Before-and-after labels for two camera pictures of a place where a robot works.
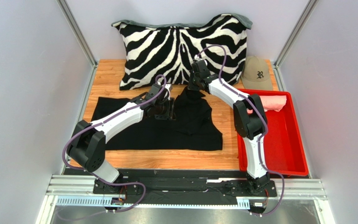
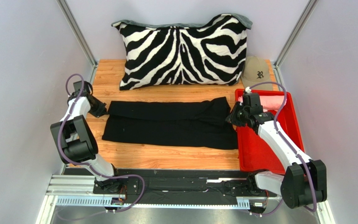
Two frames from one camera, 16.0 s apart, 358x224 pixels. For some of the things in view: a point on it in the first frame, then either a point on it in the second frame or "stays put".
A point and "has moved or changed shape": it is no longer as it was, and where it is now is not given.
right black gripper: x=193 y=83 -> x=236 y=115
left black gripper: x=170 y=115 -> x=101 y=110
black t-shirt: x=193 y=129 has moved or changed shape
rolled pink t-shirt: x=271 y=102 stays put
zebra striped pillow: x=147 y=50 stays put
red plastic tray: x=282 y=150 stays put
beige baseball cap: x=255 y=74 stays put
